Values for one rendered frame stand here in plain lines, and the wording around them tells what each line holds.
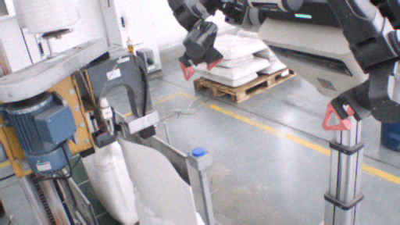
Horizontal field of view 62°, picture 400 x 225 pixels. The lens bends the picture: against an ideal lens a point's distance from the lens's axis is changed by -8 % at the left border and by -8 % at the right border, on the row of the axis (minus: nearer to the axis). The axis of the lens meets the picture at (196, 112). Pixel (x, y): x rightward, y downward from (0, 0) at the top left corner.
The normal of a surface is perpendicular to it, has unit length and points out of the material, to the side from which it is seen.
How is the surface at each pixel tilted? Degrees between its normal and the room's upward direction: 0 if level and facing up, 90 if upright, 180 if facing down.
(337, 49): 40
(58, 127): 90
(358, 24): 107
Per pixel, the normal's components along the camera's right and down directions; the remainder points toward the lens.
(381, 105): -0.47, 0.68
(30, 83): 0.65, 0.22
